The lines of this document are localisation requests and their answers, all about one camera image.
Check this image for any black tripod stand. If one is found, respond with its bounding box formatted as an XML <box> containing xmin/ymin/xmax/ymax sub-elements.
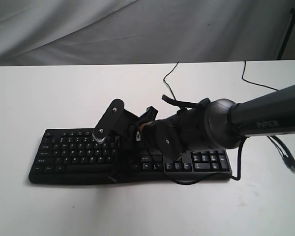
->
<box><xmin>276</xmin><ymin>0</ymin><xmax>295</xmax><ymax>61</ymax></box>

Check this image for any black acer keyboard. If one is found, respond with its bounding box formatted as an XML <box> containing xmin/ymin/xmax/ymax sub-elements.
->
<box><xmin>29</xmin><ymin>128</ymin><xmax>232</xmax><ymax>185</ymax></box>

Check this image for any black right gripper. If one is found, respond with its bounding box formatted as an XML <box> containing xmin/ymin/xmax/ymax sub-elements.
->
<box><xmin>108</xmin><ymin>106</ymin><xmax>186</xmax><ymax>183</ymax></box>

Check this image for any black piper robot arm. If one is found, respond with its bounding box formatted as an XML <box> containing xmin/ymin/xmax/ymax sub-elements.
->
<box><xmin>105</xmin><ymin>85</ymin><xmax>295</xmax><ymax>185</ymax></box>

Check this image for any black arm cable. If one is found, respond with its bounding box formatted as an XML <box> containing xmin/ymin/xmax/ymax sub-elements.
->
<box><xmin>140</xmin><ymin>94</ymin><xmax>246</xmax><ymax>185</ymax></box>

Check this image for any black USB cable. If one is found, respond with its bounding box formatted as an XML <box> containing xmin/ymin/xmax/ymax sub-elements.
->
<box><xmin>163</xmin><ymin>60</ymin><xmax>295</xmax><ymax>185</ymax></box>

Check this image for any grey backdrop cloth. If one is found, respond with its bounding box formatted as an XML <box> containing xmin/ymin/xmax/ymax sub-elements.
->
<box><xmin>0</xmin><ymin>0</ymin><xmax>295</xmax><ymax>66</ymax></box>

